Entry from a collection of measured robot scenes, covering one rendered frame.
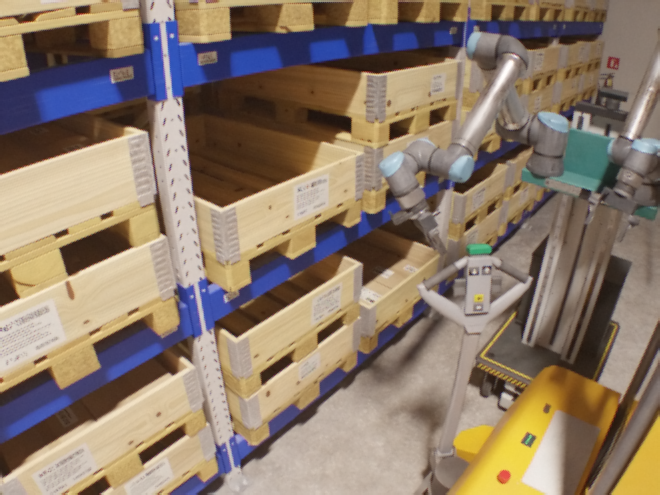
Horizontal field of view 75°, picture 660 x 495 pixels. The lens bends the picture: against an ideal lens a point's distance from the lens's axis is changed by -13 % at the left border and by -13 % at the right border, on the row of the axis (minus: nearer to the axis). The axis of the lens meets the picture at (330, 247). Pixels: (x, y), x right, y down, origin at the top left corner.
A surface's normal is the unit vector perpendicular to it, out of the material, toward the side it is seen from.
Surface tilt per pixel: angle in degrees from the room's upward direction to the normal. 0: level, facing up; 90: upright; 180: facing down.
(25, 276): 90
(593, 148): 90
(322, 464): 0
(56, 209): 90
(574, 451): 0
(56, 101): 90
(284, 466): 0
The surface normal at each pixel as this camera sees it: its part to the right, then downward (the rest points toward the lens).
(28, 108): 0.75, 0.33
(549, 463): 0.00, -0.87
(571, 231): -0.65, 0.38
